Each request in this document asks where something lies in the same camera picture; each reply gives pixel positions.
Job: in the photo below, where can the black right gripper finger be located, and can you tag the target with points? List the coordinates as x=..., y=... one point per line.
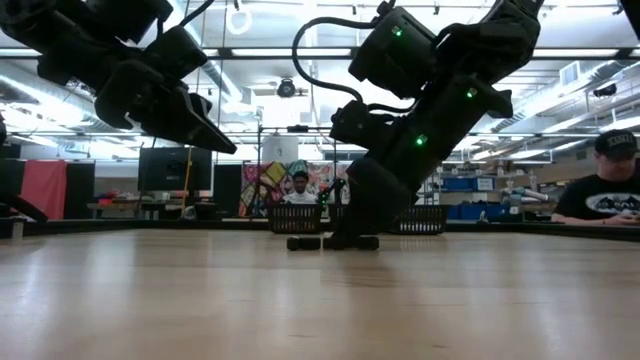
x=347, y=220
x=380, y=200

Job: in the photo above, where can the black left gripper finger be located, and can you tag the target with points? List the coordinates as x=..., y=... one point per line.
x=201, y=107
x=172, y=120

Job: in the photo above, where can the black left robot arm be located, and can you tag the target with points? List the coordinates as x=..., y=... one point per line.
x=60, y=40

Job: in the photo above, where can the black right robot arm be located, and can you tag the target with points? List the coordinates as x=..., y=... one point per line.
x=480, y=45

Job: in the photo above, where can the small black robot arm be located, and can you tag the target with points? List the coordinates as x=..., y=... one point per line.
x=334, y=191

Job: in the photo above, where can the black monitor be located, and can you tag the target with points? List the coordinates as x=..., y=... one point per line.
x=175, y=172

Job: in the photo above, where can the person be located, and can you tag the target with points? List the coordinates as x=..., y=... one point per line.
x=600, y=200
x=300, y=189

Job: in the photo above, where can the blue storage bin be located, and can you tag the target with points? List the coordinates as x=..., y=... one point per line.
x=467, y=184
x=475, y=212

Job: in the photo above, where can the yellow pole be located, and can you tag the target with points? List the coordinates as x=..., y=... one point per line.
x=187, y=180

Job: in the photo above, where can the colourful patchwork banner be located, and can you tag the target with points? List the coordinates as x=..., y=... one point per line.
x=272, y=177

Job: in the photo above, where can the black partition panel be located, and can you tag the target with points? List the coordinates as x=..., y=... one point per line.
x=227, y=190
x=80, y=190

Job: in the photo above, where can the white cylindrical container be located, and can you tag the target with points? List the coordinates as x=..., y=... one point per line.
x=280, y=148

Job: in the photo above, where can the red fabric panel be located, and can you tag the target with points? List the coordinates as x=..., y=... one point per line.
x=44, y=189

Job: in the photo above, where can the black object red trim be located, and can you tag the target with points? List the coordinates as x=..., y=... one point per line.
x=20, y=207

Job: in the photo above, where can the black baseball cap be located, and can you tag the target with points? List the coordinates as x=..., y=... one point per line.
x=617, y=142

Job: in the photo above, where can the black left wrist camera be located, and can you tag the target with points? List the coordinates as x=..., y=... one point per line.
x=175, y=50

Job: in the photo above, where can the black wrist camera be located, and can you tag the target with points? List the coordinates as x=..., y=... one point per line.
x=360, y=125
x=175, y=50

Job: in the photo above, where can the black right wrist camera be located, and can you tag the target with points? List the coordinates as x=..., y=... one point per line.
x=360, y=125

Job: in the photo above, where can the black hanging camera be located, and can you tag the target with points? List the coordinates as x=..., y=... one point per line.
x=286, y=88

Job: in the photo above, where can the black overhead frame beam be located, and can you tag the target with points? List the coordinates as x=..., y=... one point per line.
x=280, y=52

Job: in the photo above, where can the black stand frame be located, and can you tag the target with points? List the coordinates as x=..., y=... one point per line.
x=297, y=128

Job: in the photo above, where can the black metal table frame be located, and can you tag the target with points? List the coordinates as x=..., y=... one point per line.
x=150, y=225

